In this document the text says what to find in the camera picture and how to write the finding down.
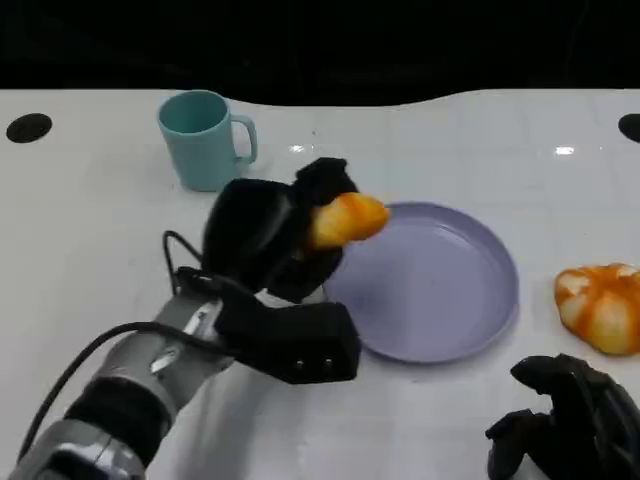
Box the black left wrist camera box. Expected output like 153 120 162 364
214 298 362 386

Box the pale green mug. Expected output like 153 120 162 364
157 89 259 194

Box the lilac plate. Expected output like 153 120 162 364
322 200 521 365

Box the orange white toy bread roll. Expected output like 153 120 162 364
553 262 640 358

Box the black table grommet hole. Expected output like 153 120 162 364
617 112 640 139
5 112 54 144

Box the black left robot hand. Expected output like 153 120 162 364
202 157 362 302

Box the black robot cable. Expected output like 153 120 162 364
16 321 224 464
162 229 236 301

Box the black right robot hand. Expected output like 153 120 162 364
484 353 640 480

